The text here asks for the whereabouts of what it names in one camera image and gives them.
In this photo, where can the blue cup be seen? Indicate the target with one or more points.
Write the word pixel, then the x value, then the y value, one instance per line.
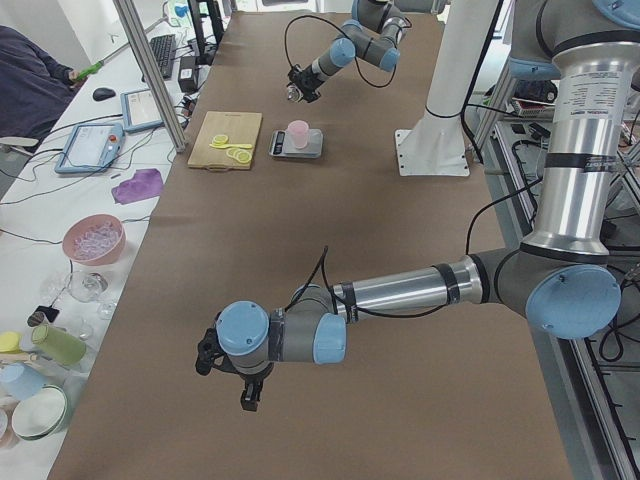
pixel 21 380

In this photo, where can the pink plastic cup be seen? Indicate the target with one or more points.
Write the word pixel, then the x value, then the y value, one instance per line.
pixel 298 132

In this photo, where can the glass sauce bottle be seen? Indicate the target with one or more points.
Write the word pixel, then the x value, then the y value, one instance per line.
pixel 293 93

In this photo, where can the far teach pendant tablet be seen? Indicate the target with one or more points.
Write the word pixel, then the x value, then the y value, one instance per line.
pixel 139 111

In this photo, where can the green cup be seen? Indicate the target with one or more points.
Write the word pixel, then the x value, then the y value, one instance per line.
pixel 59 345

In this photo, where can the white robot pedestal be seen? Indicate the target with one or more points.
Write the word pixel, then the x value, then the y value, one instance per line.
pixel 435 145

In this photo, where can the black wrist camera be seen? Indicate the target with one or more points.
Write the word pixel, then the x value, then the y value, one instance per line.
pixel 210 355

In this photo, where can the aluminium frame post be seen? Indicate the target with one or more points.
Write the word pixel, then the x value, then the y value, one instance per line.
pixel 145 59

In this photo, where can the yellow plastic knife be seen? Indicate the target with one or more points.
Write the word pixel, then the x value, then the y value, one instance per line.
pixel 230 145

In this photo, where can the white green bowl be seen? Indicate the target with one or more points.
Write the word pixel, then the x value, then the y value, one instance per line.
pixel 41 414

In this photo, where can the black computer mouse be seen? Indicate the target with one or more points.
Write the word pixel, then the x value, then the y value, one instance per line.
pixel 103 93

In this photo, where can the black keyboard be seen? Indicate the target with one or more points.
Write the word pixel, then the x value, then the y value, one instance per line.
pixel 163 48

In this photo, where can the near teach pendant tablet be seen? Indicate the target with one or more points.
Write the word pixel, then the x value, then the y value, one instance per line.
pixel 90 147

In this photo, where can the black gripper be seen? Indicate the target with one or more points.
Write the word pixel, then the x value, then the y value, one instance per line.
pixel 308 80
pixel 248 376

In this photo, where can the black power adapter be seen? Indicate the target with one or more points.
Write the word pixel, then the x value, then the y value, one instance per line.
pixel 188 75

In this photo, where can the purple cloth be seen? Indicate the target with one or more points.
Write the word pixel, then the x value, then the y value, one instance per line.
pixel 144 184

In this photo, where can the green handled tool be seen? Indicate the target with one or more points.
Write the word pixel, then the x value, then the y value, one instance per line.
pixel 119 44

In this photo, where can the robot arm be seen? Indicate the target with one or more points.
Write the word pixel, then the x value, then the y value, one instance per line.
pixel 372 35
pixel 556 278

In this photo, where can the teach pendant tablet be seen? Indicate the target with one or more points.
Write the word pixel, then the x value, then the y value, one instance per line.
pixel 139 111
pixel 90 147

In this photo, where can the lemon slice far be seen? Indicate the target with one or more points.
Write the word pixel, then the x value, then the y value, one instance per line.
pixel 220 138

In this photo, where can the lemon slice near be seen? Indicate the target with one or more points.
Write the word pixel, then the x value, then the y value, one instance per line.
pixel 240 155

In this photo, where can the bamboo cutting board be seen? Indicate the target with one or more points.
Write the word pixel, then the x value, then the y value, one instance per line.
pixel 240 127

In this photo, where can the wine glass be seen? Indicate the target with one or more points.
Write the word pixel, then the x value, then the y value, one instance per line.
pixel 86 287

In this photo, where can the seated person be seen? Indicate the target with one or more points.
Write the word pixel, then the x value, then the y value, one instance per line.
pixel 35 88

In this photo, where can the pink bowl with ice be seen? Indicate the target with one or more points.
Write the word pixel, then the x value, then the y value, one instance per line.
pixel 95 240

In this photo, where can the lemon slice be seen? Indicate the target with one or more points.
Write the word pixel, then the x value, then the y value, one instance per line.
pixel 240 155
pixel 220 138

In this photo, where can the yellow cup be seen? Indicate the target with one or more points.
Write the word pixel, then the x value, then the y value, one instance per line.
pixel 10 342

